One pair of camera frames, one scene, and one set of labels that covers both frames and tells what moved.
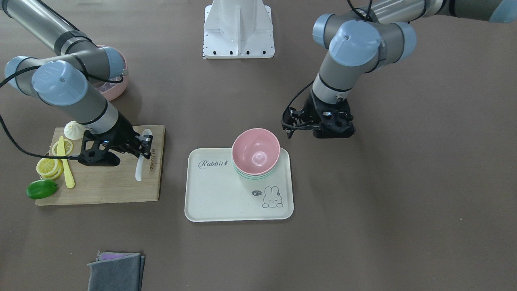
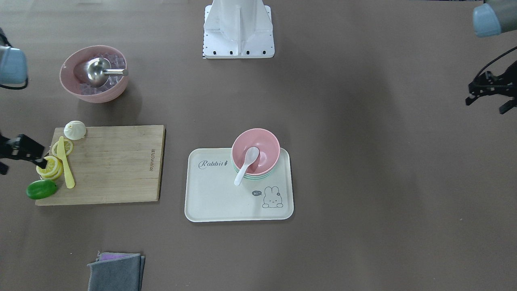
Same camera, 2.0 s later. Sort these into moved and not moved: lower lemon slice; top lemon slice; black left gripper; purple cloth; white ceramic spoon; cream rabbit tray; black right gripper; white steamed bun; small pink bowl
Moved: white ceramic spoon; black right gripper; black left gripper
Not moved: lower lemon slice; white steamed bun; purple cloth; cream rabbit tray; top lemon slice; small pink bowl
